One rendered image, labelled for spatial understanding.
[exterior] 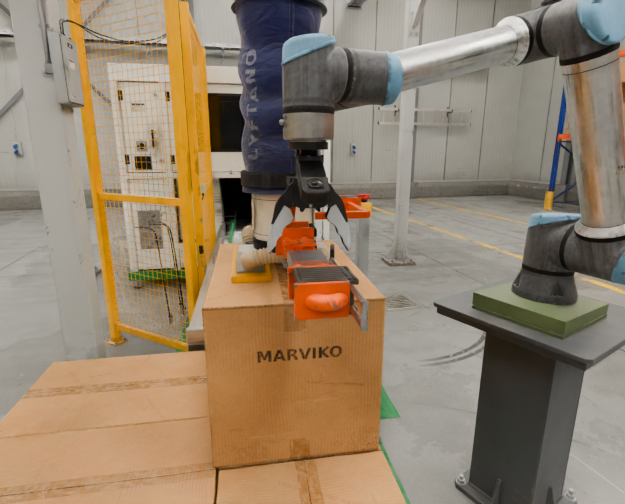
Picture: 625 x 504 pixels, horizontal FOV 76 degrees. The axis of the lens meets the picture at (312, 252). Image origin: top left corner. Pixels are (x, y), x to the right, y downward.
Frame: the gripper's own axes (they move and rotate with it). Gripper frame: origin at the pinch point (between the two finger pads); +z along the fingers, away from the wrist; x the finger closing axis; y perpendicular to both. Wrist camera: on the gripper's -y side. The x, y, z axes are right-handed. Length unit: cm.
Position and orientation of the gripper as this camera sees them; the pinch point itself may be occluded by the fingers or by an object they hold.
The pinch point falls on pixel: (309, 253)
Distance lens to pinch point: 74.5
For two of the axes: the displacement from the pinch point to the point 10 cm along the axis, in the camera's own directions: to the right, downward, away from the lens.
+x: -9.9, 0.4, -1.6
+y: -1.6, -2.4, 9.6
